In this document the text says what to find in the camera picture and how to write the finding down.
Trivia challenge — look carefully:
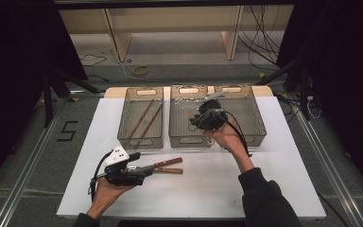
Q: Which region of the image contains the hand-held gripper black cable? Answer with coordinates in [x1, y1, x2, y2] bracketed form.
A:
[88, 150, 113, 203]
[214, 108, 253, 159]

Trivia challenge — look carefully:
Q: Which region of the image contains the grey transparent plastic bin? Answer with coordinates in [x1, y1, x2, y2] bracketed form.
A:
[213, 84, 268, 148]
[168, 84, 216, 149]
[116, 86, 164, 151]

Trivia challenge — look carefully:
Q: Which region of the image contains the yellow tape roll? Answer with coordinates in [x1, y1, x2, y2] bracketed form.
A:
[131, 64, 150, 77]

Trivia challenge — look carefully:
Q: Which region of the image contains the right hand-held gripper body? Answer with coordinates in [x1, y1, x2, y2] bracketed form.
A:
[196, 91, 230, 132]

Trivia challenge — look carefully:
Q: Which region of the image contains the person's left hand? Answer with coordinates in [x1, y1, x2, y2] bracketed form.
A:
[88, 178, 135, 219]

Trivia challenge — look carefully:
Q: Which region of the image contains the aluminium floor rail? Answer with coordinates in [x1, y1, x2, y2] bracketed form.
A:
[290, 103, 363, 227]
[0, 90, 107, 227]

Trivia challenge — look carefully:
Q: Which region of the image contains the beige wooden desk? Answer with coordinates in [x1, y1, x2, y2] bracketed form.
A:
[58, 4, 295, 63]

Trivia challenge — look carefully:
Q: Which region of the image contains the thin black floor cable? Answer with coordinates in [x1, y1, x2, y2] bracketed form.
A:
[78, 53, 109, 68]

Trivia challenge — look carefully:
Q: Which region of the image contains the brown wooden chopstick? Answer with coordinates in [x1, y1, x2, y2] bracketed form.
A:
[134, 103, 164, 148]
[127, 99, 155, 140]

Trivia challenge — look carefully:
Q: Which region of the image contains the person's right hand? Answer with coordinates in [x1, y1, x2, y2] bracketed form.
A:
[202, 120, 251, 163]

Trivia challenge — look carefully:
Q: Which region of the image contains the left hand-held gripper black cable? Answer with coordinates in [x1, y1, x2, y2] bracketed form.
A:
[88, 150, 113, 203]

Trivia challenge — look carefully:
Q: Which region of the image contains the white table cover sheet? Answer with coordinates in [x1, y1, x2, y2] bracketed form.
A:
[56, 96, 327, 220]

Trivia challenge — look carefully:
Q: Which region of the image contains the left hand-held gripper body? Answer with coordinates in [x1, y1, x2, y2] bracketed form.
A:
[103, 145, 147, 187]

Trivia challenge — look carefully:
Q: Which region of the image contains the bundle of black cables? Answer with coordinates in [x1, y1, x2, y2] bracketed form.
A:
[237, 4, 282, 70]

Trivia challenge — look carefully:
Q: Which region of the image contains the black curtain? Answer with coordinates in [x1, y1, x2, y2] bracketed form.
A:
[0, 0, 88, 198]
[276, 0, 363, 204]

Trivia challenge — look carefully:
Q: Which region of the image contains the black metal stand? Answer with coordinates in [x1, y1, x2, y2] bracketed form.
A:
[42, 67, 106, 129]
[254, 56, 314, 123]

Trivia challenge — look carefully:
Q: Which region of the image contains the right hand-held gripper black cable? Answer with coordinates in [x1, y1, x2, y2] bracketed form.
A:
[214, 108, 253, 159]

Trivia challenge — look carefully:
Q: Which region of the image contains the white floor cable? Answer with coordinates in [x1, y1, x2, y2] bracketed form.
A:
[115, 59, 146, 81]

